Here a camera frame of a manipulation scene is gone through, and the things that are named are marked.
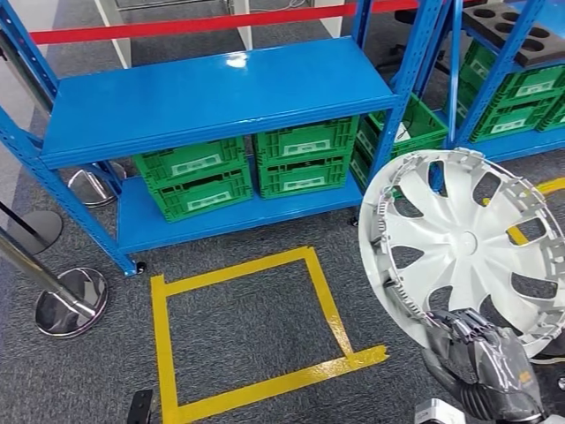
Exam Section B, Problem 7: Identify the silver plastic wheel hubcap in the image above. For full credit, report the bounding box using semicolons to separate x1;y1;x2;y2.
357;147;565;360

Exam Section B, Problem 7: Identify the black stanchion with matte base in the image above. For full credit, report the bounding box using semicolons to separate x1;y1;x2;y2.
0;201;65;256

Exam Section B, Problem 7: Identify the white desk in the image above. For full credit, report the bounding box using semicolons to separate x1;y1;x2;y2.
94;0;253;70
315;0;345;39

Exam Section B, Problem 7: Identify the chrome stanchion with round base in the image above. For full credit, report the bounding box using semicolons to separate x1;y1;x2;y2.
0;224;109;339
0;29;127;209

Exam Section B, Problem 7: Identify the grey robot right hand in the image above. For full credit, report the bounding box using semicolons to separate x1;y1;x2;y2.
420;308;545;422

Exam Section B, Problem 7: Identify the red barrier belt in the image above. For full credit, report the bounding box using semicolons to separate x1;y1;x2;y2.
28;0;420;46

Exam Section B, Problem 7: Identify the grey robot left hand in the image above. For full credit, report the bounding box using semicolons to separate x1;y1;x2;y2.
127;389;156;424

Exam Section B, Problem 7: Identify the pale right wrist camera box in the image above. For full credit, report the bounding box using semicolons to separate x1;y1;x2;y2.
414;397;465;424

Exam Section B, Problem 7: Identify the blue metal shelf rack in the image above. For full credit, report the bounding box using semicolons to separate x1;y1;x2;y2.
443;0;565;163
0;0;447;277

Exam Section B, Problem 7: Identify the black office chair base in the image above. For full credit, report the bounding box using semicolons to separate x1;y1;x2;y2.
377;8;447;76

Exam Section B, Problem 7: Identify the black foam tray with holes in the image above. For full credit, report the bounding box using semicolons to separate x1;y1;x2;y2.
461;1;565;68

